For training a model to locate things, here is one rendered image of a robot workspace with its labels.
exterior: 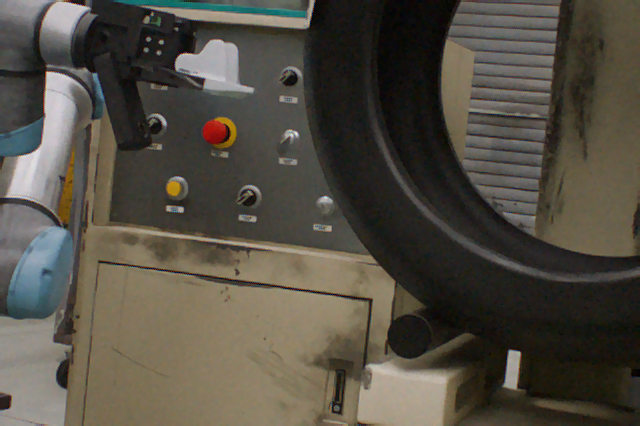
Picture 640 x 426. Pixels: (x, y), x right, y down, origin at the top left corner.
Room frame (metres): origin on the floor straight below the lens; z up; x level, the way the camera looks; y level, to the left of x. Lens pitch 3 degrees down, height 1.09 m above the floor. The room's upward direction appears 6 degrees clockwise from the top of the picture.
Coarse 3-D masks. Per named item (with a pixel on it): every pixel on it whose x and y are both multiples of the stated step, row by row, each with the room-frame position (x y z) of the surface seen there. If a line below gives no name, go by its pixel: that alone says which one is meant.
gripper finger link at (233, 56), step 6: (228, 48) 1.54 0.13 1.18; (234, 48) 1.54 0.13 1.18; (228, 54) 1.54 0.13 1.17; (234, 54) 1.53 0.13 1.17; (228, 60) 1.54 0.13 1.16; (234, 60) 1.53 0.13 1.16; (228, 66) 1.54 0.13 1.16; (234, 66) 1.53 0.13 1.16; (192, 72) 1.55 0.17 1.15; (228, 72) 1.53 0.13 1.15; (234, 72) 1.53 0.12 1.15; (234, 78) 1.53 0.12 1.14; (246, 96) 1.51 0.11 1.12
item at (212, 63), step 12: (204, 48) 1.51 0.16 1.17; (216, 48) 1.50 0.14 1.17; (180, 60) 1.51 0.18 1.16; (192, 60) 1.51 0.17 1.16; (204, 60) 1.51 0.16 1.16; (216, 60) 1.50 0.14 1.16; (204, 72) 1.50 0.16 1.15; (216, 72) 1.50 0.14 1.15; (204, 84) 1.49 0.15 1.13; (216, 84) 1.49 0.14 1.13; (228, 84) 1.50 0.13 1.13; (228, 96) 1.50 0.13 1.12; (240, 96) 1.51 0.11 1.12
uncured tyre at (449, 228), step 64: (320, 0) 1.38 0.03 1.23; (384, 0) 1.36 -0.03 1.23; (448, 0) 1.61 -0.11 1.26; (320, 64) 1.36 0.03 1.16; (384, 64) 1.61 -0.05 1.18; (320, 128) 1.38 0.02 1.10; (384, 128) 1.34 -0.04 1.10; (384, 192) 1.33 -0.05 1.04; (448, 192) 1.60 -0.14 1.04; (384, 256) 1.36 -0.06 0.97; (448, 256) 1.31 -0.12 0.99; (512, 256) 1.57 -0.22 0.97; (576, 256) 1.56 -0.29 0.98; (448, 320) 1.36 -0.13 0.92; (512, 320) 1.30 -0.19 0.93; (576, 320) 1.28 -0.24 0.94
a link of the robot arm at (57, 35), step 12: (48, 12) 1.55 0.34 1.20; (60, 12) 1.55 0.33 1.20; (72, 12) 1.55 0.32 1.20; (84, 12) 1.55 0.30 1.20; (48, 24) 1.55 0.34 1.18; (60, 24) 1.54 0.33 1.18; (72, 24) 1.54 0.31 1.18; (48, 36) 1.54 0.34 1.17; (60, 36) 1.54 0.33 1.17; (72, 36) 1.54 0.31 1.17; (48, 48) 1.55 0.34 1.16; (60, 48) 1.54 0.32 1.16; (72, 48) 1.54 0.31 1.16; (48, 60) 1.56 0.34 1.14; (60, 60) 1.55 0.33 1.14; (72, 60) 1.55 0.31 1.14
